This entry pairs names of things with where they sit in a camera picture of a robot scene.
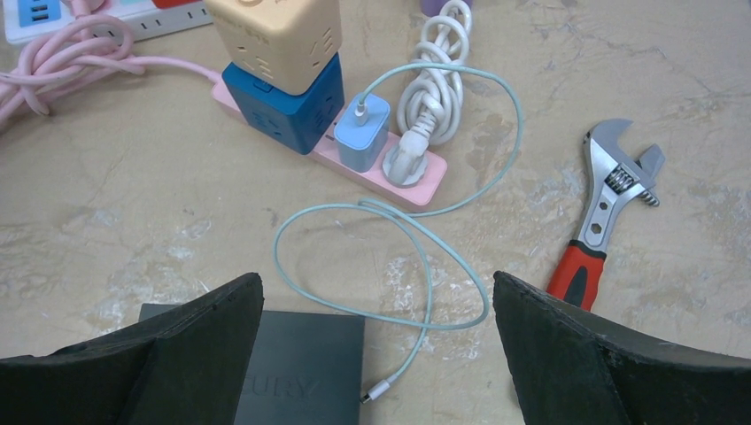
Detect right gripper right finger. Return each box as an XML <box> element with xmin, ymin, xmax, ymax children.
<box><xmin>492</xmin><ymin>271</ymin><xmax>750</xmax><ymax>424</ymax></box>

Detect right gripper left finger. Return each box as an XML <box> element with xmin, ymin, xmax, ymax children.
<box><xmin>1</xmin><ymin>273</ymin><xmax>264</xmax><ymax>424</ymax></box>

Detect red handled adjustable wrench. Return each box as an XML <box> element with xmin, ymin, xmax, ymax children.
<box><xmin>546</xmin><ymin>118</ymin><xmax>665</xmax><ymax>311</ymax></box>

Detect black box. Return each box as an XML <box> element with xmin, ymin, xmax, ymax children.
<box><xmin>138</xmin><ymin>303</ymin><xmax>366</xmax><ymax>425</ymax></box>

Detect purple socket base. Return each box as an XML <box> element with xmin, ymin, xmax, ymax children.
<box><xmin>419</xmin><ymin>0</ymin><xmax>473</xmax><ymax>18</ymax></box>

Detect pink power strip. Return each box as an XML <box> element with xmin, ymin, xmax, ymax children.
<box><xmin>213</xmin><ymin>81</ymin><xmax>447</xmax><ymax>212</ymax></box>

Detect blue cube adapter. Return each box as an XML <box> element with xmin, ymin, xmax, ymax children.
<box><xmin>221</xmin><ymin>54</ymin><xmax>345</xmax><ymax>155</ymax></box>

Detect light blue USB charger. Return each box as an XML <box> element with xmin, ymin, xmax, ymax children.
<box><xmin>334</xmin><ymin>93</ymin><xmax>391</xmax><ymax>173</ymax></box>

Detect orange cube adapter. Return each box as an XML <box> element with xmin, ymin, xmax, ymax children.
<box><xmin>205</xmin><ymin>0</ymin><xmax>342</xmax><ymax>96</ymax></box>

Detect white power strip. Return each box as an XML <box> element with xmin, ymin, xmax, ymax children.
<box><xmin>1</xmin><ymin>1</ymin><xmax>213</xmax><ymax>47</ymax></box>

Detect white coiled power cord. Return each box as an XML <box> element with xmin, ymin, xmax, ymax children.
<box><xmin>382</xmin><ymin>0</ymin><xmax>474</xmax><ymax>189</ymax></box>

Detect pink coiled power cord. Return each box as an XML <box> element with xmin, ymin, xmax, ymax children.
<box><xmin>0</xmin><ymin>0</ymin><xmax>224</xmax><ymax>131</ymax></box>

